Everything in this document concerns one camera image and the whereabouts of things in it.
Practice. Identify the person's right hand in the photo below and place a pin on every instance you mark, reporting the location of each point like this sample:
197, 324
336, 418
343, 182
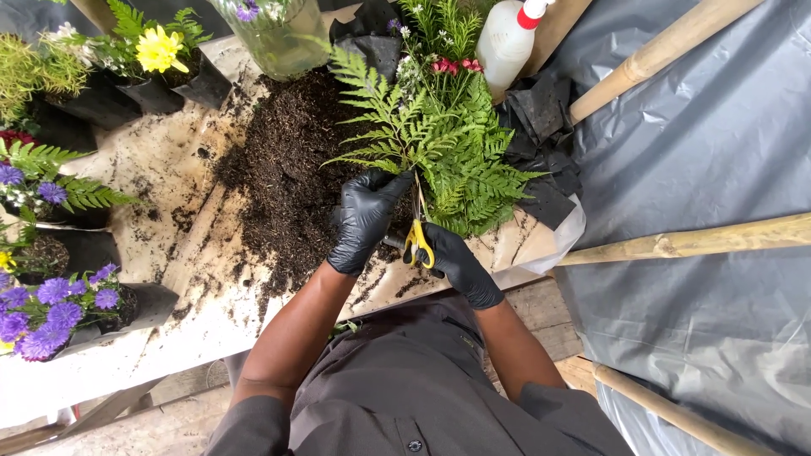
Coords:
461, 266

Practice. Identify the person's left hand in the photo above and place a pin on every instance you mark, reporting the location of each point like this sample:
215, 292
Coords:
362, 221

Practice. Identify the person's left fingers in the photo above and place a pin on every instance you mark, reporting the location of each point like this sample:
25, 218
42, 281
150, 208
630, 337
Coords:
380, 180

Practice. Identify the person's right fingers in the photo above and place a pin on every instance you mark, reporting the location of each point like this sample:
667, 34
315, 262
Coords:
437, 244

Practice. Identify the green fern plant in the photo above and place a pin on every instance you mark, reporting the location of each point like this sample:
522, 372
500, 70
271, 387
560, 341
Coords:
456, 158

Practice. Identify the heap of dark soil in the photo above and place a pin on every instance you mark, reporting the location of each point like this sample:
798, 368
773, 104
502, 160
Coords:
285, 164

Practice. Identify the white plastic sheet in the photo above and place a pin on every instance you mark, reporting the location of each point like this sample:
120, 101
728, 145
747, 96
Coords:
561, 240

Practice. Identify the empty black grow bag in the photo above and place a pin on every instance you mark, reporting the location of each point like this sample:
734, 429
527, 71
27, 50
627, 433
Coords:
370, 44

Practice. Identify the red and white flower stems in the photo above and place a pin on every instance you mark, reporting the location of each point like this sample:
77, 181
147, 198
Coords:
443, 57

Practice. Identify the pile of black plastic bags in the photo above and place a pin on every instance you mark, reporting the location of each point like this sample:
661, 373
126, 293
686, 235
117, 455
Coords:
538, 145

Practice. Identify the person's dark grey shirt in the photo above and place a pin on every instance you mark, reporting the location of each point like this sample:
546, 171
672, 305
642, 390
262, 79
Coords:
405, 392

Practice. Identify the clear glass jar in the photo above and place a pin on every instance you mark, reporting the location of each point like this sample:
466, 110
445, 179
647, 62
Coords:
282, 38

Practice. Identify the white spray bottle red nozzle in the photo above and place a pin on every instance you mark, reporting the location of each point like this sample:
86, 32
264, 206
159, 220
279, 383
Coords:
504, 47

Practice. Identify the soiled beige table paper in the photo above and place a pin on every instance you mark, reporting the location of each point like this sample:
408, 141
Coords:
158, 209

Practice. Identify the yellow flower plant black bag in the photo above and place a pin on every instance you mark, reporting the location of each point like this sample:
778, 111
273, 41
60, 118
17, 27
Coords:
158, 57

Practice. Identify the grey plastic tarp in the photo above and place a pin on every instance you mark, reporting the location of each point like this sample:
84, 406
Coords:
690, 190

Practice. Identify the thick bamboo pole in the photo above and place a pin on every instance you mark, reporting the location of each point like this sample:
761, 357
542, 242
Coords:
659, 54
697, 239
671, 411

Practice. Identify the black bag with soil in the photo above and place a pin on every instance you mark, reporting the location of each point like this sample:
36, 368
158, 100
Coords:
69, 253

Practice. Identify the purple flower fern plant bag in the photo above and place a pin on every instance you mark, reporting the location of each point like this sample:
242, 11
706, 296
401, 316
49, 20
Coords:
50, 190

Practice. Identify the green bushy plant black bag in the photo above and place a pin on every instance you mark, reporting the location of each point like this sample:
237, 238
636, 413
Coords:
57, 88

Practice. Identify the purple aster plant black bag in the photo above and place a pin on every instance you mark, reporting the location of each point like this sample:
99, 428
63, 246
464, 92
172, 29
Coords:
57, 313

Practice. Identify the red flower plant black bag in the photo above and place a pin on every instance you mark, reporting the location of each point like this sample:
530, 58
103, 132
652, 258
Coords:
25, 138

